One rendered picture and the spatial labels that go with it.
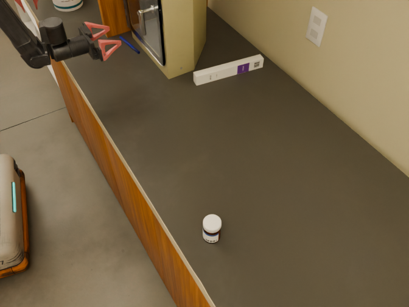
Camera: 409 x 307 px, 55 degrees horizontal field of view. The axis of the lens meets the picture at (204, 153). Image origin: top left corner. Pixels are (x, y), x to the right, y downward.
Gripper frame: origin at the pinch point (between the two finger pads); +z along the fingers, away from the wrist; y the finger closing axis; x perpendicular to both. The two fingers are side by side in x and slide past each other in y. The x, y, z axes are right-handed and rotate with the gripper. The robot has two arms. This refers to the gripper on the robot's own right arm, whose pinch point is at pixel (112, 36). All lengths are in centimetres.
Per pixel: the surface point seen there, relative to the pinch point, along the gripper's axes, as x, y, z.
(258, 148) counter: 20, -50, 25
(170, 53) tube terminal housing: 9.5, -5.5, 17.9
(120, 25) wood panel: 16.5, 31.5, 13.9
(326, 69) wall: 9, -40, 60
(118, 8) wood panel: 9.3, 31.5, 14.2
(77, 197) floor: 115, 35, -26
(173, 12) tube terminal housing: -5.7, -5.6, 19.7
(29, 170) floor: 115, 68, -44
